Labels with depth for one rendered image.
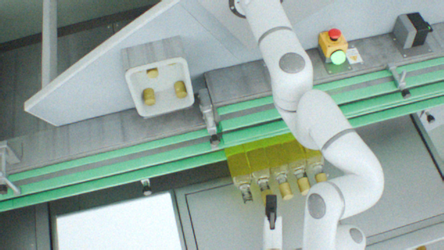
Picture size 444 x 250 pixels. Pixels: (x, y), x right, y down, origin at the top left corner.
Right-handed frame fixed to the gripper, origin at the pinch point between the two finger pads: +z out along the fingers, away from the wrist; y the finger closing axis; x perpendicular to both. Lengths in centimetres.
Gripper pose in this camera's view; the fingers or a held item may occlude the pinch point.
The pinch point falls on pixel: (270, 204)
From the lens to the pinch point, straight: 139.3
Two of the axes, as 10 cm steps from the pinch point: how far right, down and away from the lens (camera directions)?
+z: 0.2, -8.4, 5.4
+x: -10.0, 0.1, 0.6
